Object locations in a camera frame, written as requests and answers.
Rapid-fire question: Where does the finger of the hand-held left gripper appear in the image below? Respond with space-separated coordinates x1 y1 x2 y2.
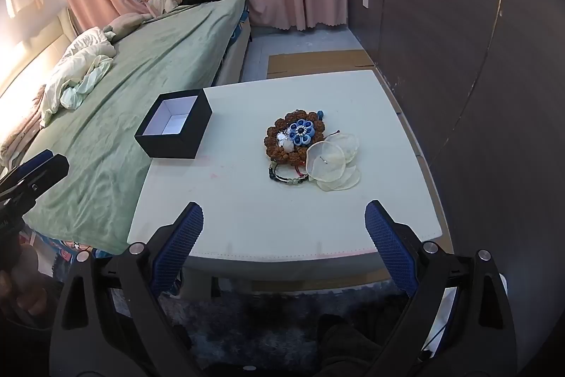
0 149 54 188
0 154 70 221

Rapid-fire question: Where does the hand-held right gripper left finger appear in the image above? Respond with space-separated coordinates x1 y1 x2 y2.
48 201 206 377

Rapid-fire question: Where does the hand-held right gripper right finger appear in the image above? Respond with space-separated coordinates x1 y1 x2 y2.
364 200 517 377

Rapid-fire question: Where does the translucent shell disc ornament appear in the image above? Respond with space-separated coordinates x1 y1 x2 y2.
306 132 362 193

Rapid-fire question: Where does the red string green bead bracelet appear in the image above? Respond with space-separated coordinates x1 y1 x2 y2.
285 159 317 186

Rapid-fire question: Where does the dark grey bead bracelet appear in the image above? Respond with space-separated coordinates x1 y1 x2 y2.
268 163 290 184

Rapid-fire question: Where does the black jewelry box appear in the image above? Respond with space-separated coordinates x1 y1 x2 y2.
134 89 213 160

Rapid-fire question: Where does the brown seed bead bracelet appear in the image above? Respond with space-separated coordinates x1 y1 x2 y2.
265 110 328 164

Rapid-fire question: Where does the blue flower hair ornament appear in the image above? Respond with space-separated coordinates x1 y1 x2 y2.
289 118 315 146

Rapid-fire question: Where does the person's left hand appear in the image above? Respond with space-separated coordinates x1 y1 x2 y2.
0 245 50 318

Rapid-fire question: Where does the printed bed skirt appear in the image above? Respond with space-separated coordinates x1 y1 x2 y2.
20 226 113 268

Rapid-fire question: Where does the white crumpled blanket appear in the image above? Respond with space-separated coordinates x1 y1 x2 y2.
41 28 118 127

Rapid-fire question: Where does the dark cloth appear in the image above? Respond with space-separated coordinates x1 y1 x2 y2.
315 313 400 377

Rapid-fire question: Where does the dark shaggy rug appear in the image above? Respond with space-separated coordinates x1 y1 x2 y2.
156 282 409 377

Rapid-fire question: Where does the beige headboard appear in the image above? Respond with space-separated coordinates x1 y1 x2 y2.
0 4 73 104

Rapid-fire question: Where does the bed with green sheet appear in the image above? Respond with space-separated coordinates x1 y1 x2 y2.
0 0 252 255

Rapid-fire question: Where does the flat cardboard sheet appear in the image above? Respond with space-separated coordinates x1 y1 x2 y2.
267 48 377 78

